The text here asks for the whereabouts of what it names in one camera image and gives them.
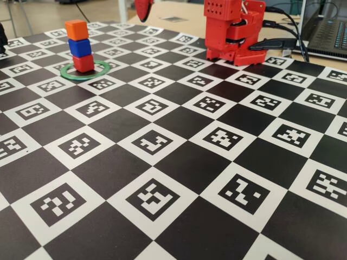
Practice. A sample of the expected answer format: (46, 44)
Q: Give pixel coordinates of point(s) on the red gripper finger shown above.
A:
(142, 9)

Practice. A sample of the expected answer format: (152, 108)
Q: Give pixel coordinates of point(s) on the orange cube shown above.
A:
(76, 29)

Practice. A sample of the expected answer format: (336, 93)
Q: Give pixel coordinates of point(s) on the blue cube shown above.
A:
(79, 48)

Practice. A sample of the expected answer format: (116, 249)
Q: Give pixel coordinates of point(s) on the red cube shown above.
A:
(83, 63)

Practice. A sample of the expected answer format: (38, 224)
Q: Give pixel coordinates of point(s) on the red robot arm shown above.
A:
(217, 32)

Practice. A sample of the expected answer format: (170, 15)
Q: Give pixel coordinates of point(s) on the white table leg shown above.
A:
(122, 10)

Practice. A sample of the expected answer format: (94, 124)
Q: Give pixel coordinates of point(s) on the small marker sheet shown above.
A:
(173, 19)

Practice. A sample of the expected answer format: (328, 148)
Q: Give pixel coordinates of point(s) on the grey metal chair leg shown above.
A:
(11, 19)
(26, 13)

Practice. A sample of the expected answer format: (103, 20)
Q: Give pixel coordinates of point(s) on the black stand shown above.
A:
(2, 38)

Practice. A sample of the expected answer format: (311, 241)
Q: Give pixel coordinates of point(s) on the black white marker mat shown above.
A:
(189, 176)

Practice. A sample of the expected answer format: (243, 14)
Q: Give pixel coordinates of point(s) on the dark laptop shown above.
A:
(325, 35)

